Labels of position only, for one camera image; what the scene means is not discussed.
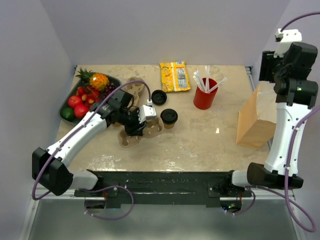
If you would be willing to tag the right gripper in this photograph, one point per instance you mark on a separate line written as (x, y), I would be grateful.
(269, 60)

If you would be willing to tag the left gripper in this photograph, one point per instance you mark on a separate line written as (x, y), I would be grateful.
(137, 129)

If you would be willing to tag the cardboard cup carrier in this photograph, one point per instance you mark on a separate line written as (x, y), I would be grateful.
(153, 128)
(135, 89)

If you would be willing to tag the paper coffee cup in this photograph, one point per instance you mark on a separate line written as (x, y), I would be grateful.
(169, 121)

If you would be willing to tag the brown paper bag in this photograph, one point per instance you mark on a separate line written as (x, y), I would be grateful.
(258, 117)

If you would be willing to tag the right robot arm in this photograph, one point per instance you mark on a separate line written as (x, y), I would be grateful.
(295, 98)

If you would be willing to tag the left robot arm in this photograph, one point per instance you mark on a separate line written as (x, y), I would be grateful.
(50, 166)

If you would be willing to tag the dark purple grape bunch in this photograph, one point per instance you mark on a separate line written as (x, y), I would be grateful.
(109, 88)

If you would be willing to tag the red toy strawberries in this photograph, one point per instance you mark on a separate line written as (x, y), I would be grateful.
(88, 95)

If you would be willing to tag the toy pineapple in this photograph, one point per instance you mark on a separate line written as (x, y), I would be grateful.
(96, 80)

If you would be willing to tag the red toy apple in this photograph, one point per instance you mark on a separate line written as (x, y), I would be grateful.
(74, 101)
(80, 111)

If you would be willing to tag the yellow snack bag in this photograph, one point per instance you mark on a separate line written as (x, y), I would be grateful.
(174, 77)

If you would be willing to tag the green toy lime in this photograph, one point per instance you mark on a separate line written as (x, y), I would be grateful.
(68, 114)

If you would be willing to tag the dark green fruit tray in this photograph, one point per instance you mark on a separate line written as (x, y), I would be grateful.
(73, 91)

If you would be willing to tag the red plastic cup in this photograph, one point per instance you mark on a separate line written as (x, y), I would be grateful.
(203, 100)

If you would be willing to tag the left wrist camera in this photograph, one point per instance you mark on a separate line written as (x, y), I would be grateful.
(147, 112)

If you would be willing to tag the black mounting base plate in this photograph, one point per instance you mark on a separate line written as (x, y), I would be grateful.
(164, 188)

